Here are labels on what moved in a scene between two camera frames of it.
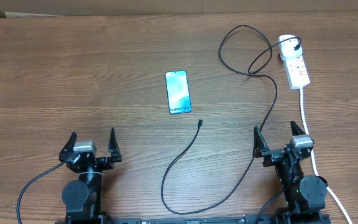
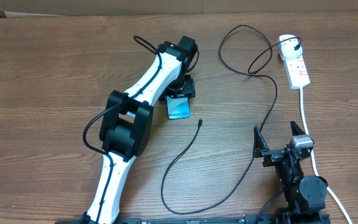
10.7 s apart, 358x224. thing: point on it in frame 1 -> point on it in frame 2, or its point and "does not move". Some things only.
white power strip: (296, 73) does not move
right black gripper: (273, 155) does not move
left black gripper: (106, 163) -> (187, 91)
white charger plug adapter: (286, 48) does not move
